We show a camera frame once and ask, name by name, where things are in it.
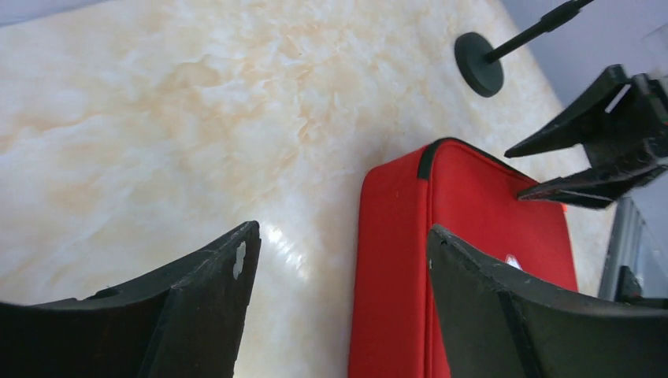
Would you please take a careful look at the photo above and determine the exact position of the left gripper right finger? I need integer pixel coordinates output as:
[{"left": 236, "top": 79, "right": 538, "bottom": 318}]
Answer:
[{"left": 427, "top": 225, "right": 667, "bottom": 377}]

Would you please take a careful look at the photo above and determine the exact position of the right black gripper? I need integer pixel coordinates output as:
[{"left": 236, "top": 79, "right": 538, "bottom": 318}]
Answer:
[{"left": 504, "top": 65, "right": 667, "bottom": 209}]

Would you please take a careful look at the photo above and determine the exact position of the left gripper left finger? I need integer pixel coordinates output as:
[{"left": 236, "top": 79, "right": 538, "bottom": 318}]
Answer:
[{"left": 1, "top": 220, "right": 262, "bottom": 377}]

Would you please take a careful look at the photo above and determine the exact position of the red black medicine kit bag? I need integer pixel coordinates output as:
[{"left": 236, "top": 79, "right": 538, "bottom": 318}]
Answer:
[{"left": 347, "top": 138, "right": 577, "bottom": 377}]

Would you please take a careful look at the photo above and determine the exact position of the black microphone stand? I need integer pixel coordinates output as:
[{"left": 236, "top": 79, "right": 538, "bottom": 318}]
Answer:
[{"left": 454, "top": 0, "right": 592, "bottom": 98}]

